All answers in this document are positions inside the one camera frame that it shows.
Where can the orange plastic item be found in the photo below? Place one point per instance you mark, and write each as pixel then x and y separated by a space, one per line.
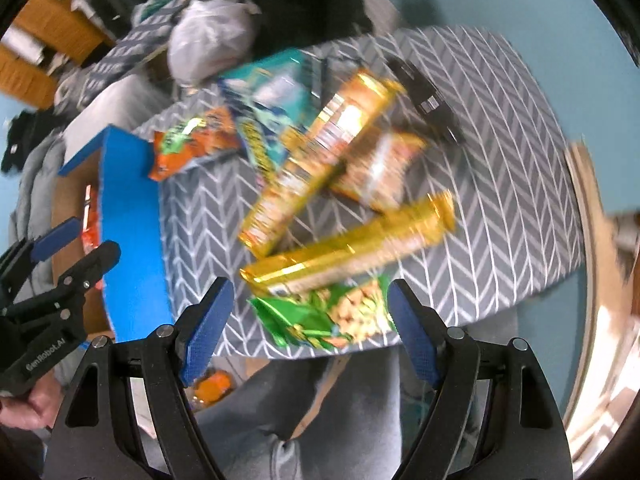
pixel 215 385

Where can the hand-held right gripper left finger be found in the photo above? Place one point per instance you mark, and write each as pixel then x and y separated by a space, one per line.
pixel 210 330

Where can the black clothes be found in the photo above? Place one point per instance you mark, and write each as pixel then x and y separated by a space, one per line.
pixel 22 135

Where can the cracker packet with white band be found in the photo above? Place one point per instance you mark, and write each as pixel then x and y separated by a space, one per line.
pixel 380 170

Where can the person's legs in grey trousers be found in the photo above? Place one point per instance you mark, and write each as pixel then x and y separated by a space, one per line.
pixel 340 410

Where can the grey herringbone tablecloth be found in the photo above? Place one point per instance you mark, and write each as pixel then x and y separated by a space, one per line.
pixel 500 160

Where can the long orange biscuit packet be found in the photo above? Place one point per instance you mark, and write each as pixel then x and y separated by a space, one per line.
pixel 320 155

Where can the black snack packet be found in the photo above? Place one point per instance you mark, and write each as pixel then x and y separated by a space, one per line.
pixel 425 95

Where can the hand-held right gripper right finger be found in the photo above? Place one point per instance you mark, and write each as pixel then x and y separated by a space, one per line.
pixel 415 335

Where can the large orange snack packet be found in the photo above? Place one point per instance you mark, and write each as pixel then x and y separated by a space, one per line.
pixel 90 230

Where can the person's left hand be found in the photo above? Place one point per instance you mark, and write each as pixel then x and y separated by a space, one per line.
pixel 35 405

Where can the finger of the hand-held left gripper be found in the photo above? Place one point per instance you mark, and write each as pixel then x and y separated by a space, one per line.
pixel 55 240
pixel 95 262

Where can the long gold biscuit packet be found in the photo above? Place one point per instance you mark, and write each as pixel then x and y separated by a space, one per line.
pixel 350 250

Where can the orange and green snack packet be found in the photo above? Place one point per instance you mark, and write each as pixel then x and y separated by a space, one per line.
pixel 185 145

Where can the blue cardboard box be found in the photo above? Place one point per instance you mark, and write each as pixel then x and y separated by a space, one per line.
pixel 132 220

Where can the bench with patterned cushion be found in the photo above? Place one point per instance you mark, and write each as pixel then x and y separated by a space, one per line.
pixel 130 45

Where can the grey padded duvet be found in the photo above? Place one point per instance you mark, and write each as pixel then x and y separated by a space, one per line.
pixel 35 185

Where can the wooden shelf unit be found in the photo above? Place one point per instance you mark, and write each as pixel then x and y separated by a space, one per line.
pixel 50 30

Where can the dark grey fleece jacket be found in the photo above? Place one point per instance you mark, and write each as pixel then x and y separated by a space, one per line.
pixel 310 5

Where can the white plastic bag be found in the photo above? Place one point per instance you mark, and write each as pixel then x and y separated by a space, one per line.
pixel 210 40

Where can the teal snack packet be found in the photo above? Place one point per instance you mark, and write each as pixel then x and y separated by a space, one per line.
pixel 270 100

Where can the light wooden frame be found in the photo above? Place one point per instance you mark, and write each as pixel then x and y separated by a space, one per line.
pixel 600 285

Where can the grey bed sheet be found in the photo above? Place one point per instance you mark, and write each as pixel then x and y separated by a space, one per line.
pixel 120 105

